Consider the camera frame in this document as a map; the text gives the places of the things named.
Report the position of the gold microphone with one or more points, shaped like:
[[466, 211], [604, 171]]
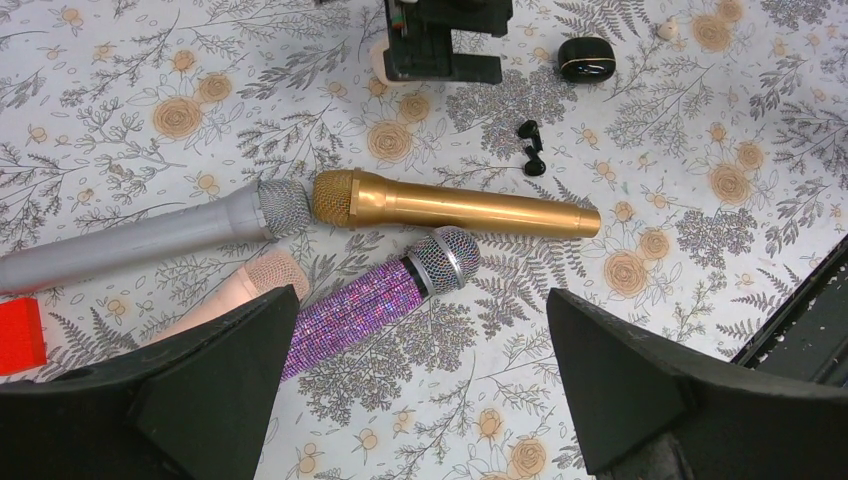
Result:
[[356, 199]]

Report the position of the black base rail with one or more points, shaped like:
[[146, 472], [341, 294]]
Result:
[[806, 338]]

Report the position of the black earbud charging case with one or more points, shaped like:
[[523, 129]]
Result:
[[586, 60]]

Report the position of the pink microphone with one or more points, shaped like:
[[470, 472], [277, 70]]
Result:
[[276, 268]]

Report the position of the white earbud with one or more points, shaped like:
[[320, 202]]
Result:
[[668, 30]]

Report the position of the silver microphone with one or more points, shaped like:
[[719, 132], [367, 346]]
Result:
[[264, 210]]

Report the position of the red rectangular block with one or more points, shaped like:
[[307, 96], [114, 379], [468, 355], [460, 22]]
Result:
[[22, 343]]

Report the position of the cream earbud charging case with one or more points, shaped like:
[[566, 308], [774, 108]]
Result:
[[376, 55]]

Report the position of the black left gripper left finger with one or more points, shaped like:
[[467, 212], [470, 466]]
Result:
[[195, 405]]

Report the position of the purple glitter microphone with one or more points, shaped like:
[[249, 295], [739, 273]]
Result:
[[443, 261]]

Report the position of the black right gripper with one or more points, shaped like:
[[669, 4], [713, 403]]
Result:
[[433, 58]]

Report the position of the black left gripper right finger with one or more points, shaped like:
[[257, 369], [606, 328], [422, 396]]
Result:
[[646, 407]]

